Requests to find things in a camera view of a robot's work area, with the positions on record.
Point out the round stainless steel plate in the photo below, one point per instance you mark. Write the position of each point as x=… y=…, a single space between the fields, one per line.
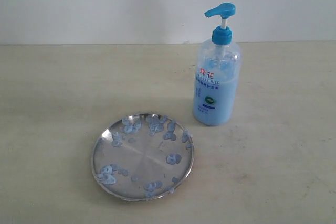
x=142 y=157

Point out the blue pump lotion bottle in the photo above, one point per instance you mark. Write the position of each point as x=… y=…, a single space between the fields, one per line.
x=217 y=71

